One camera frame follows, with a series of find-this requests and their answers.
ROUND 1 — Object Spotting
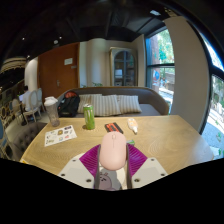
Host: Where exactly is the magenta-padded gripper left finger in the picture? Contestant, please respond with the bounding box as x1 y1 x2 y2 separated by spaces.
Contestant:
58 143 102 190

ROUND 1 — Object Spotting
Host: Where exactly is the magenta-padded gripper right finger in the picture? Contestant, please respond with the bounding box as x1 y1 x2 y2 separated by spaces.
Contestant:
125 143 168 190

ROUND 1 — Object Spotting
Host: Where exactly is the pink computer mouse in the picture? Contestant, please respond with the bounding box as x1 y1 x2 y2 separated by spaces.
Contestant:
99 131 128 172

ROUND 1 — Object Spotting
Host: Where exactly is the small white tube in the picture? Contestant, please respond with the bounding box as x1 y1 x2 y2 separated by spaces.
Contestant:
126 117 139 135

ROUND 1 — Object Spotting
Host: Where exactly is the white sticker sheet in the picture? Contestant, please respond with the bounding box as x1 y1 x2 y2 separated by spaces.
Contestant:
44 124 78 148

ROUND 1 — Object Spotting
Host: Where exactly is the black box with orange print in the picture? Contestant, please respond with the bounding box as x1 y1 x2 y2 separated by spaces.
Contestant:
104 121 124 135

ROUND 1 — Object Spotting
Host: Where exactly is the green drink can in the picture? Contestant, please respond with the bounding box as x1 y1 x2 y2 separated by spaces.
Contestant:
82 103 96 131

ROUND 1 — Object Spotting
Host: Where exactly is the striped cushion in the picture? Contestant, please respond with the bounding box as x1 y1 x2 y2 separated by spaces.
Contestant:
116 94 143 114
77 93 103 114
91 94 123 117

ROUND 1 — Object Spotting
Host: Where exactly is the black backpack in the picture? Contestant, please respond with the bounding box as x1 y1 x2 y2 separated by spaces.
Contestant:
57 90 81 118

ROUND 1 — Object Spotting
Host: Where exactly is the clear tumbler with white lid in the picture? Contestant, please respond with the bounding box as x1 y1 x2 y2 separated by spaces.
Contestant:
43 96 61 128

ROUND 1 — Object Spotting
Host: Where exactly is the brown curved sofa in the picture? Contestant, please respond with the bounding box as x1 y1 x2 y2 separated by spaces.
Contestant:
56 86 170 118

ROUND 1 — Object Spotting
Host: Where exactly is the grey tufted chair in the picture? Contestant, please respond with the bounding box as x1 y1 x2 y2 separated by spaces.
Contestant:
9 121 48 160

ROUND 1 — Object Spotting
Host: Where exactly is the group of white chairs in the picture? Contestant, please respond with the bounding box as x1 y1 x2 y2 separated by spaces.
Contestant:
11 87 45 125

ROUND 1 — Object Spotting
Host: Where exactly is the person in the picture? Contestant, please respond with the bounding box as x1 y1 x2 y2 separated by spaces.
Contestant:
18 89 31 103

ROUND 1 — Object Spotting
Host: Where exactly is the arched glass-door cabinet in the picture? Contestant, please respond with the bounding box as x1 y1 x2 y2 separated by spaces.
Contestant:
109 46 139 88

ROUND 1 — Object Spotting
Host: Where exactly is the brown wooden door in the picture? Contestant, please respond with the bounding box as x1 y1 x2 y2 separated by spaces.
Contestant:
37 42 80 101

